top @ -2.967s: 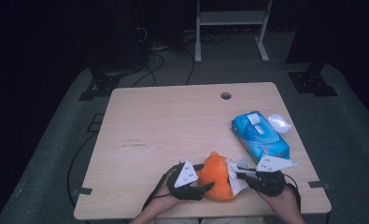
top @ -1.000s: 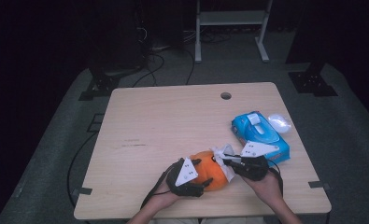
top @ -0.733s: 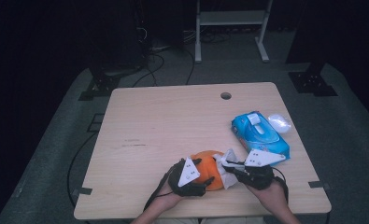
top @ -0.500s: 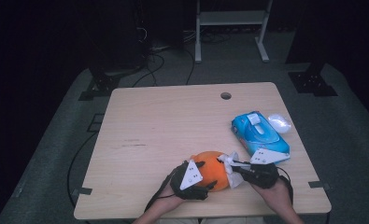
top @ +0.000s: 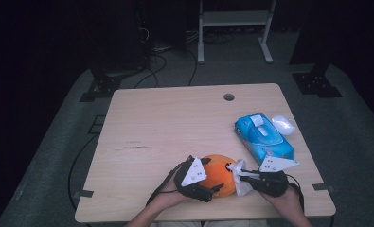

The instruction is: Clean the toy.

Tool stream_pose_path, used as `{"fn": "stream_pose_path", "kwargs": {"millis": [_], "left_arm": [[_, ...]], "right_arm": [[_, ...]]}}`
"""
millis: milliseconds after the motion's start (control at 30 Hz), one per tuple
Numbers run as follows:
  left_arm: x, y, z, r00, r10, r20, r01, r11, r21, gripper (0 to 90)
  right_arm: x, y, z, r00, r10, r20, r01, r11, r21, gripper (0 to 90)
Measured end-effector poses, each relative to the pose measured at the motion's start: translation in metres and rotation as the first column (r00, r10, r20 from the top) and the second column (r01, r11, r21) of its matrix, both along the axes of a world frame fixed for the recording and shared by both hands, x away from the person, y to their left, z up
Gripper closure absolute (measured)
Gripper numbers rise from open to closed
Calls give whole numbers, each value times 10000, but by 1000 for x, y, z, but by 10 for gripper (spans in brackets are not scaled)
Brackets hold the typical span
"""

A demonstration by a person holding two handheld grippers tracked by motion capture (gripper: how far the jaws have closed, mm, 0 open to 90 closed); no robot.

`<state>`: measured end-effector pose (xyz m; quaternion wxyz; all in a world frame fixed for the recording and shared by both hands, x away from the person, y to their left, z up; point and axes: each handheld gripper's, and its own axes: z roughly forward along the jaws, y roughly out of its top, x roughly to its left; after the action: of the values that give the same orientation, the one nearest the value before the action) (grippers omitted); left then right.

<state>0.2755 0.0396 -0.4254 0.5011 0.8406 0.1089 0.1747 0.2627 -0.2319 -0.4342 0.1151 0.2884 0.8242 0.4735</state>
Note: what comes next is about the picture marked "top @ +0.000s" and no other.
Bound person's light trousers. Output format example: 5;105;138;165
150;219;270;227

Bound black stand base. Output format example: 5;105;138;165
79;73;123;103
291;61;344;99

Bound blue wet wipes pack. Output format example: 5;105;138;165
234;112;294;167

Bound person's left hand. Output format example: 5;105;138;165
154;176;192;209

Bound left hand-held gripper black cable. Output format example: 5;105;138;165
145;156;192;207

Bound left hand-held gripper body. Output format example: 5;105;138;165
173;154;215;203

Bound black floor cable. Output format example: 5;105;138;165
187;48;199;87
67;132;99;212
133;52;169;90

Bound white metal desk frame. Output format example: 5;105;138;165
197;0;277;65

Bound orange plush toy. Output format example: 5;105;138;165
200;153;240;199

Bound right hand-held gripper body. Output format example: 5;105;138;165
250;155;301;199

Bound dark equipment rack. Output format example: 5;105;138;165
88;0;152;77

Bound right hand-held gripper black cable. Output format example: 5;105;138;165
283;173;305;213

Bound hand-held gripper black cable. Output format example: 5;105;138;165
145;156;192;207
283;173;305;213

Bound black table edge bracket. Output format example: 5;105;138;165
312;183;336;194
72;188;95;201

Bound person's right hand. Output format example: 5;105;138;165
259;185;302;218

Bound white oval plastic lid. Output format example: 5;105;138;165
271;114;297;136

